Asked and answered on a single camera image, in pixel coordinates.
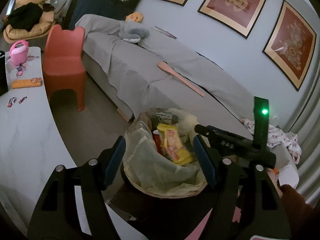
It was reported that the pink toy bucket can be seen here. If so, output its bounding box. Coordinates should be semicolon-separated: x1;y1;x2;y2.
9;40;29;66

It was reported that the right framed red picture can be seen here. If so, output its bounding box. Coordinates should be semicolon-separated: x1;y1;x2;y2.
263;0;317;91

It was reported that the grey plush toy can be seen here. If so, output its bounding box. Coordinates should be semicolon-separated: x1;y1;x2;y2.
119;21;150;43

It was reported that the orange plush toy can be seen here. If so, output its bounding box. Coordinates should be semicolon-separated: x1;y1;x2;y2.
125;12;143;23

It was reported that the yellow floor cushion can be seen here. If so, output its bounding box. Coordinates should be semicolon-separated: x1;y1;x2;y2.
2;0;55;44

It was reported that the red plastic kids chair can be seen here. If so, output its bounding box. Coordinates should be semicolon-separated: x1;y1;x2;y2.
42;24;86;111

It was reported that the pink floral blanket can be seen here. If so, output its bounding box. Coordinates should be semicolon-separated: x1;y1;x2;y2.
240;117;302;164

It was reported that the trash bin with yellow bag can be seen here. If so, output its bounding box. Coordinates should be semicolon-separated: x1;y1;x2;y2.
123;108;207;199

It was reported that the pink long shoehorn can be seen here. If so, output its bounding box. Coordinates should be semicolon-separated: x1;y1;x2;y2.
157;62;205;98

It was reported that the grey covered sofa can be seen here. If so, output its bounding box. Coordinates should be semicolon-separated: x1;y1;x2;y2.
75;13;299;181

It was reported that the person right hand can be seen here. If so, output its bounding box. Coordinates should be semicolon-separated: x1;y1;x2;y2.
266;168;290;198

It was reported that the middle framed red picture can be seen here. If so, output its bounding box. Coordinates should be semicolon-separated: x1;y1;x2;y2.
198;0;266;38

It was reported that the orange pencil case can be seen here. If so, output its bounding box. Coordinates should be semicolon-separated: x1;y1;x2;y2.
11;77;42;89

